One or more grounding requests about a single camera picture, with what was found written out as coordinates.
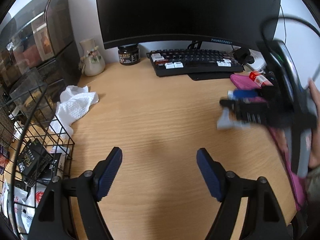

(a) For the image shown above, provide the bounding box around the white sachet red logo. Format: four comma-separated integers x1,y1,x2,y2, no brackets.
14,183,46,236
216,90,250,129

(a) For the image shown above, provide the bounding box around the black Face tissue pack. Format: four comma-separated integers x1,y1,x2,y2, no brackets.
17,139,53,178

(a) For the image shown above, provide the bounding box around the person right hand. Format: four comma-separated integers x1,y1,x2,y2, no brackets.
309,79,320,169

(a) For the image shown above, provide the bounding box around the pink mouse mat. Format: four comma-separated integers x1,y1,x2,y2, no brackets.
230,74,306,211

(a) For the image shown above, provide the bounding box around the red cigarette pack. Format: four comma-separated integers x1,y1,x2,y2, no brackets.
249,71,272,87

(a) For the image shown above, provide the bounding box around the white power strip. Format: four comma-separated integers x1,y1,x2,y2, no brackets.
247,49,266,71

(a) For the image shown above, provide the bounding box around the dark mechanical keyboard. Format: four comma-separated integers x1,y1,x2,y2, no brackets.
146,49,244,77

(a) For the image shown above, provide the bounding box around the dark glass jar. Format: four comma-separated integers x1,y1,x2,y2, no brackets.
118,43,140,66

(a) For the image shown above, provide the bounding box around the crumpled white tissue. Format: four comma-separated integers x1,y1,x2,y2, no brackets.
49,85,99,139

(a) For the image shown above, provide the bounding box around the black curved monitor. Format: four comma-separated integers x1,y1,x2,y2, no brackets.
97,0,281,50

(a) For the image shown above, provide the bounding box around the small ceramic vase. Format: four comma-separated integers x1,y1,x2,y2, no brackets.
79,38,105,76

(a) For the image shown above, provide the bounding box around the smoky acrylic organizer box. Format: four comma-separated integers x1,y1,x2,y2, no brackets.
0,0,82,100

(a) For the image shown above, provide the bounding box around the black wire basket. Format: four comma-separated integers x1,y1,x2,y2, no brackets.
1,80,75,239

